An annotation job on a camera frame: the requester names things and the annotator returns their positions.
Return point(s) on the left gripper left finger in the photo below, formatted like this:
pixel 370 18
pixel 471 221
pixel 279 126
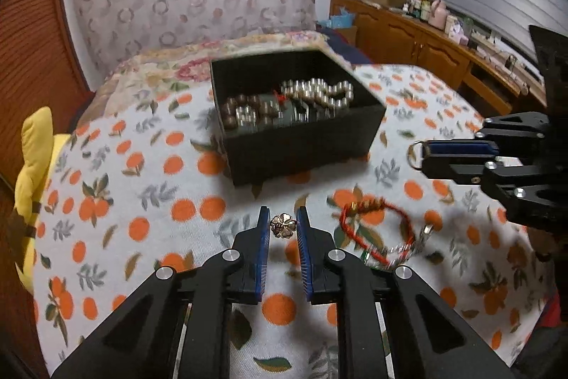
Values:
pixel 175 323

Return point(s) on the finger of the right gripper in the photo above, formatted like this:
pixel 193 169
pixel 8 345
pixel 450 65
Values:
pixel 460 148
pixel 461 170

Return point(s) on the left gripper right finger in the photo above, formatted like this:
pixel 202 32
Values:
pixel 389 323

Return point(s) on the black jewelry box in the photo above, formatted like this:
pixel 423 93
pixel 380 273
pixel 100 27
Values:
pixel 258 154

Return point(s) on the silver striped cuff bangle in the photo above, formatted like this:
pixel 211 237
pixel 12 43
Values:
pixel 271 112

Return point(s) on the gold flower brooch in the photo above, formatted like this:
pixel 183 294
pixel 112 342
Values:
pixel 283 226

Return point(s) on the pink tissue box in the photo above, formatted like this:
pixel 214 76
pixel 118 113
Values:
pixel 457 35

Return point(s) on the wooden sideboard cabinet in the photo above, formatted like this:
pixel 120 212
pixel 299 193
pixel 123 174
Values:
pixel 387 38

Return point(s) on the pink kettle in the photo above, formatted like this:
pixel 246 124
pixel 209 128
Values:
pixel 438 15

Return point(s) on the orange print tablecloth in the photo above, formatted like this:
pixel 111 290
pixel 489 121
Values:
pixel 147 191

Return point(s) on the blue tissue paper bag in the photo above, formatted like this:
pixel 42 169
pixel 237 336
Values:
pixel 343 20

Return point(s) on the yellow plush toy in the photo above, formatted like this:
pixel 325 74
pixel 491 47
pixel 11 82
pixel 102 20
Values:
pixel 40 150

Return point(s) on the floral bed blanket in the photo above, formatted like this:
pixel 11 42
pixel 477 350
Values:
pixel 152 75

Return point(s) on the wooden louvered wardrobe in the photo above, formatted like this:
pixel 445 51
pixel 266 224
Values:
pixel 39 67

